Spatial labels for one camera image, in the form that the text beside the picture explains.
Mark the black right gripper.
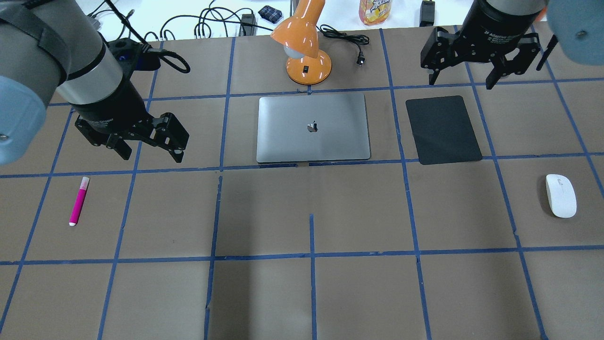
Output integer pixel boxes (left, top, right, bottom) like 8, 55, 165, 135
420, 0, 543, 90

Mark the black cable bundle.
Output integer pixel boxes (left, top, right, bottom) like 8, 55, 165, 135
144, 0, 258, 42

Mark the silver laptop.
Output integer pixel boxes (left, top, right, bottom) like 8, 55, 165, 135
256, 93, 371, 163

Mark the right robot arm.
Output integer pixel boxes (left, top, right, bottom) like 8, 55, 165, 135
420, 0, 604, 90

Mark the orange desk lamp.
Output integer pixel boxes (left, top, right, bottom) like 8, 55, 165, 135
270, 0, 332, 85

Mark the orange juice bottle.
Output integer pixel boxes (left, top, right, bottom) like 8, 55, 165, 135
358, 0, 392, 26

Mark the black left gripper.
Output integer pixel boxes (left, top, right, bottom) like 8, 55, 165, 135
75, 108, 190, 163

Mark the black power adapter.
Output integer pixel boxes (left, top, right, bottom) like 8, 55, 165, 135
419, 0, 436, 26

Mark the black mousepad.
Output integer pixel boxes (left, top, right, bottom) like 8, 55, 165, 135
405, 95, 483, 165

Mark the pink marker pen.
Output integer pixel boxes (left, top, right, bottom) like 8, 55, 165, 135
68, 177, 90, 227

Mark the black lamp power cable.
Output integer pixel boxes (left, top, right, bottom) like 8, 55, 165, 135
320, 25, 370, 67

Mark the dark blue checkered pouch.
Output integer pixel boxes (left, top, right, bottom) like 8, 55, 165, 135
258, 6, 283, 24

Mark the white computer mouse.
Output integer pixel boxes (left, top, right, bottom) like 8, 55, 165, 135
545, 174, 578, 218

